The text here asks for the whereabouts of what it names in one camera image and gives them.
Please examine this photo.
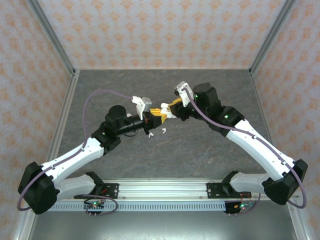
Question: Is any aluminium side rail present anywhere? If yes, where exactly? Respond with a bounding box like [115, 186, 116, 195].
[39, 69, 81, 181]
[249, 69, 286, 181]

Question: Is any aluminium frame bar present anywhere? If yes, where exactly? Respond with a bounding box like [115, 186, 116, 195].
[287, 203, 310, 240]
[12, 211, 36, 240]

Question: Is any aluminium corner post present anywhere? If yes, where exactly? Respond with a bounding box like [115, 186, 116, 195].
[249, 0, 298, 76]
[26, 0, 77, 76]

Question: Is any small control board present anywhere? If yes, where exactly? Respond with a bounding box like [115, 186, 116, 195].
[233, 202, 253, 210]
[86, 201, 105, 210]

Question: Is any slotted white cable duct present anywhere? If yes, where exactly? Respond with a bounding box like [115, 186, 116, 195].
[53, 201, 227, 213]

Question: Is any aluminium front rail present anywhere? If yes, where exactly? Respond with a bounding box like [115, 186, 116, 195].
[31, 177, 300, 201]

